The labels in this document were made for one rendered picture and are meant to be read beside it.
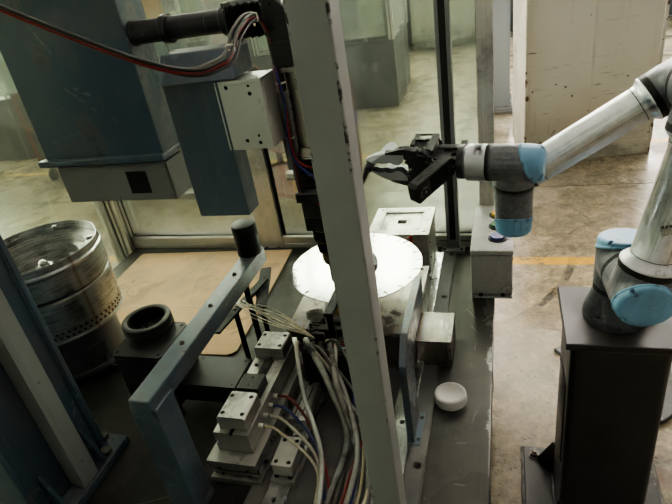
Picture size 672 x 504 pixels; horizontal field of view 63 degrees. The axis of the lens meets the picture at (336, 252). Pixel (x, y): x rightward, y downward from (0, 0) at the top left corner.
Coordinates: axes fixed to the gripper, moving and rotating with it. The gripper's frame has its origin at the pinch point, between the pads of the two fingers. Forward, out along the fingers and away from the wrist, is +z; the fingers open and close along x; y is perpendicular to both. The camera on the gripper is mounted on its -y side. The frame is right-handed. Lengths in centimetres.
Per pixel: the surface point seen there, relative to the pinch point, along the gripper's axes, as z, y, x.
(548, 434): -37, 11, -130
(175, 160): 36.3, -16.5, 13.3
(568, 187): -28, 224, -189
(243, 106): 11.8, -18.7, 27.0
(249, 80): 9.7, -17.2, 31.0
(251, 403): 13, -50, -20
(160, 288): 83, -8, -47
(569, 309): -41, 7, -51
